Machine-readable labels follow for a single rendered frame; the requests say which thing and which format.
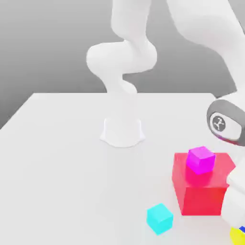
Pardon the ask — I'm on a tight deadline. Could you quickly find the small yellow cube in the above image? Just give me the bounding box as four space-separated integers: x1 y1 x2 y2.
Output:
229 226 245 245

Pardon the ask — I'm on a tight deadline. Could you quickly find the large red box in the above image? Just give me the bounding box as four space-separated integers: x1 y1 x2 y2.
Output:
171 152 236 216

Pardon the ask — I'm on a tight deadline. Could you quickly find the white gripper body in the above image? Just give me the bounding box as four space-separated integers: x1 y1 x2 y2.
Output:
221 178 245 230

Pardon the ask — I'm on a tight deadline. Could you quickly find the small cyan cube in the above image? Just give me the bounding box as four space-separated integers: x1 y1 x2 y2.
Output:
146 203 174 236

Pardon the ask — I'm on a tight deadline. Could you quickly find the small magenta cube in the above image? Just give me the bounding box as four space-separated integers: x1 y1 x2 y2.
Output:
186 145 216 175

